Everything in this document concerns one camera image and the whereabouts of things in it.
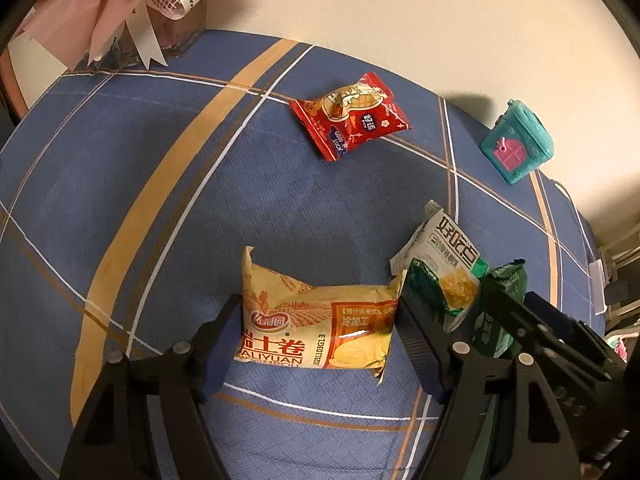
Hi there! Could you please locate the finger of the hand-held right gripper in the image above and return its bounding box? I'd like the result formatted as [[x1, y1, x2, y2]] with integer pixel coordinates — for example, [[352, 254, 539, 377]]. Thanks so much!
[[481, 287, 623, 393], [522, 291, 628, 363]]

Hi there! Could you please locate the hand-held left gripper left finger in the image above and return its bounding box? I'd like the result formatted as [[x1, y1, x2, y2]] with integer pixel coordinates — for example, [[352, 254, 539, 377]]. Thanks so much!
[[60, 294, 246, 480]]

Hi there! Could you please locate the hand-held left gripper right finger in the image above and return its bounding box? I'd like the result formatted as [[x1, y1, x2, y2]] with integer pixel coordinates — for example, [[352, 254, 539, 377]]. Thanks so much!
[[397, 297, 583, 480]]

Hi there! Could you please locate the dark green snack packet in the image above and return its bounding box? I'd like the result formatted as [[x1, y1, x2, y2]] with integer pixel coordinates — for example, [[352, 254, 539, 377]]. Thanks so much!
[[470, 259, 529, 359]]

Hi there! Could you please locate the yellow roll cake packet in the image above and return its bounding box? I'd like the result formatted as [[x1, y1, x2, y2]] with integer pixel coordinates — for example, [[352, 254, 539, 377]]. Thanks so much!
[[232, 246, 404, 387]]

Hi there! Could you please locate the white power adapter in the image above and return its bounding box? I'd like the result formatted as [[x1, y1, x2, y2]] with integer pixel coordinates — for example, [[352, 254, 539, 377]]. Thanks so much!
[[587, 255, 609, 317]]

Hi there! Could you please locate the white shelf unit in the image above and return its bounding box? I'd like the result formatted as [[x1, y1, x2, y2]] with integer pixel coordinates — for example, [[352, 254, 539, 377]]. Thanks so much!
[[599, 220, 640, 321]]

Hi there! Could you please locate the white and green snack packet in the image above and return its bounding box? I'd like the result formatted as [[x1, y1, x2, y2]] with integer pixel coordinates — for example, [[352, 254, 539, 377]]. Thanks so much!
[[390, 200, 489, 332]]

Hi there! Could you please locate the teal toy box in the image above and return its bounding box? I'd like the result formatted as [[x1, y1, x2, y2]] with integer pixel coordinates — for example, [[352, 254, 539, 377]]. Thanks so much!
[[481, 100, 555, 187]]

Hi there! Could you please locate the blue plaid blanket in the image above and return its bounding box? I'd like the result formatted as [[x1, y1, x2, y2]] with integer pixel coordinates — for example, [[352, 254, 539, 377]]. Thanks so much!
[[0, 30, 603, 480]]

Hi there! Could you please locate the small red snack packet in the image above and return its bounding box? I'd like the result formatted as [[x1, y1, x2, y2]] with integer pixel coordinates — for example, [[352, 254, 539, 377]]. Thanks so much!
[[289, 72, 412, 163]]

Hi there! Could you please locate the pink paper bouquet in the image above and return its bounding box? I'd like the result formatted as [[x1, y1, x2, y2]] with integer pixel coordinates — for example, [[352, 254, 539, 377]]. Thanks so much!
[[10, 0, 297, 72]]

